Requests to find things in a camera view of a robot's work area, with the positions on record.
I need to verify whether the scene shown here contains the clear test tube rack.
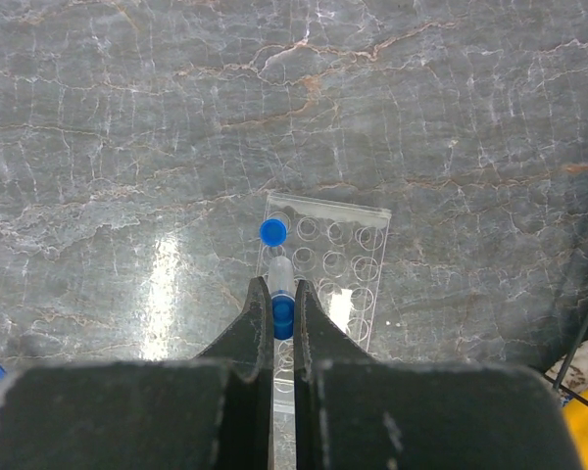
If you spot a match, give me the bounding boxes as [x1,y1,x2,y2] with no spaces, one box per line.
[254,191,392,470]

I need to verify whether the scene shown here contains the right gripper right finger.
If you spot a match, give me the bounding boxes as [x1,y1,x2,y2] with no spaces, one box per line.
[293,280,372,469]

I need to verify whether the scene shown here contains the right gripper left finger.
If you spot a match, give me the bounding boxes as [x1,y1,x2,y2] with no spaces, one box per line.
[196,277,274,469]

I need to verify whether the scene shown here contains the black wire dish basket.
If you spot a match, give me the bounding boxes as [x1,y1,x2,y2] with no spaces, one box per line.
[551,309,588,408]

